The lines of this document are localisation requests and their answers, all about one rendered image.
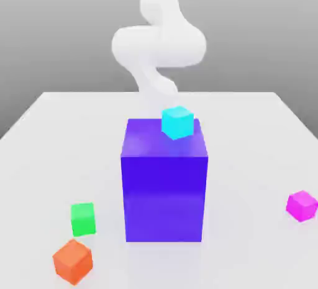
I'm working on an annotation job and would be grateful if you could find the small cyan cube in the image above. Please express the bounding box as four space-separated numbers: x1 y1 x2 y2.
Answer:
161 105 195 141

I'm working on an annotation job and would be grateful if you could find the small green cube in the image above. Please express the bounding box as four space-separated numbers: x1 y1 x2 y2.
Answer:
70 202 97 238

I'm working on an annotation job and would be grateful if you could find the small orange cube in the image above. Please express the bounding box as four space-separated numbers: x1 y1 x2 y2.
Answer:
52 238 94 287

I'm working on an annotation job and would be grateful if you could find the small magenta cube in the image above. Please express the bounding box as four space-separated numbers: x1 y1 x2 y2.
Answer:
285 190 318 223

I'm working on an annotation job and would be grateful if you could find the large purple box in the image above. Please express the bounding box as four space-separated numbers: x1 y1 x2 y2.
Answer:
120 118 209 243

